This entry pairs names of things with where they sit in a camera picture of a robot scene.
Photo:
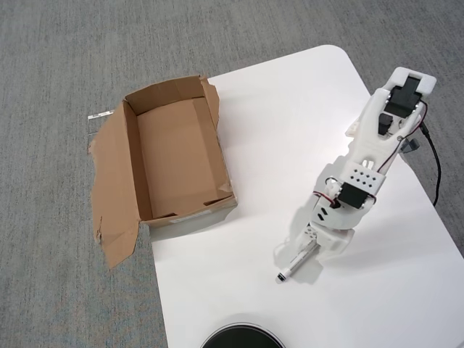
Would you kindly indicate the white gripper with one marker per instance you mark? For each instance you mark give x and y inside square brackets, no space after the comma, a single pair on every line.
[328,240]

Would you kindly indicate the white marker pen black cap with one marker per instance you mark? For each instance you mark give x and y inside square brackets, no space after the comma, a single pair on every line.
[293,266]

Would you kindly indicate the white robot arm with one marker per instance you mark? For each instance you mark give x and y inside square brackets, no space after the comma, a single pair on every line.
[366,152]

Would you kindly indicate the open brown cardboard box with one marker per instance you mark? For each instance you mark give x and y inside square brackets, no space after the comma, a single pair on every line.
[174,152]

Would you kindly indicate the black round disc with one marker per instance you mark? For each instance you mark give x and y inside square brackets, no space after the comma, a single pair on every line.
[242,337]

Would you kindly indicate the grey table clamp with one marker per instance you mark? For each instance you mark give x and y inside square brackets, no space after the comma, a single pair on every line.
[410,145]

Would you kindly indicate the white paper strip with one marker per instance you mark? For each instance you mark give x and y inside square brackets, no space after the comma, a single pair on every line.
[101,115]

